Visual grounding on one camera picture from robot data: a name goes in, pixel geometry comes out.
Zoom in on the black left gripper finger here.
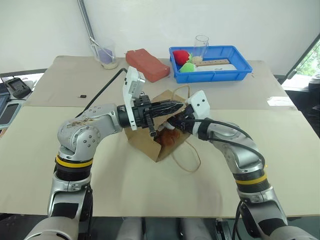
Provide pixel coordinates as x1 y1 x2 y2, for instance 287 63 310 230
150 99 185 110
150 106 183 118

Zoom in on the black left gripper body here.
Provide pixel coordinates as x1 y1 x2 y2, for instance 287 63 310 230
132 94 158 139

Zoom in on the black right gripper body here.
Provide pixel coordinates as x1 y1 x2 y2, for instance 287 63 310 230
177 104 199 134

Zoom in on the brown plush toy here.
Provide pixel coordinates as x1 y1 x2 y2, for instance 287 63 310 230
158 128 181 148

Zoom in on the brown paper bag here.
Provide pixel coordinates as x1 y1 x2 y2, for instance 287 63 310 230
124 84 202 174

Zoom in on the green plush toy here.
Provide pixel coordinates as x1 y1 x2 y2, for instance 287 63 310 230
179 61 197 74

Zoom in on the red strawberry plush toy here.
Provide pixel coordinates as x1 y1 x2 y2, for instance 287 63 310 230
172 49 191 67

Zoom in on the red brick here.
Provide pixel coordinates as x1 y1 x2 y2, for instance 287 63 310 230
125 48 171 83

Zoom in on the blue plastic tray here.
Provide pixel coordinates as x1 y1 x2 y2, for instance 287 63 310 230
168 45 254 84

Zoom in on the white flat box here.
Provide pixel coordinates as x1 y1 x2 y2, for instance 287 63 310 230
194 64 238 74

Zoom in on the wooden block with holes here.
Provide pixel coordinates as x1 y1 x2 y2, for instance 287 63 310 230
194 58 230 68

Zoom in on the clear drinking glass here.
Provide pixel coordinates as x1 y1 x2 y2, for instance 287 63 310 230
194 34 210 64

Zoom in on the clear measuring cup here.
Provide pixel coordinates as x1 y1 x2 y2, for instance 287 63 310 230
92 38 119 70

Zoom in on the grey rounded cylinder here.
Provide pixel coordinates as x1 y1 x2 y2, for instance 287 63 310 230
179 217 216 240

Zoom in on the silver metal pole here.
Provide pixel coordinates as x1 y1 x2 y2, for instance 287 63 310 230
76 0 101 48

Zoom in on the black handheld device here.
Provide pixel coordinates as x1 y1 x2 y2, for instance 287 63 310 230
4 77 33 99

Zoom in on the dark tablet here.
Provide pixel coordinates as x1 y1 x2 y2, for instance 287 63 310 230
0 102 22 127

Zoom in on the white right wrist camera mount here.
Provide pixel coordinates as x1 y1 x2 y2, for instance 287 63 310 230
186 90 212 123

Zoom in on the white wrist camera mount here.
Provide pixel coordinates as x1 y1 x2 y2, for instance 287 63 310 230
122 66 147 132
186 90 212 123

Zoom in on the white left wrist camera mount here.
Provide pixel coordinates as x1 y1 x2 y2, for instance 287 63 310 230
122 66 147 132

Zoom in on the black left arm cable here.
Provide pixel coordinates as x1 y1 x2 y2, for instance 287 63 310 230
74 67 129 119

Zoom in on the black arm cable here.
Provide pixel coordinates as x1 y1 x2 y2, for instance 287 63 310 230
179 118 266 173
74 67 129 119

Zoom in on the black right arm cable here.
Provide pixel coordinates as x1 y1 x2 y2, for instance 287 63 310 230
179 118 266 173

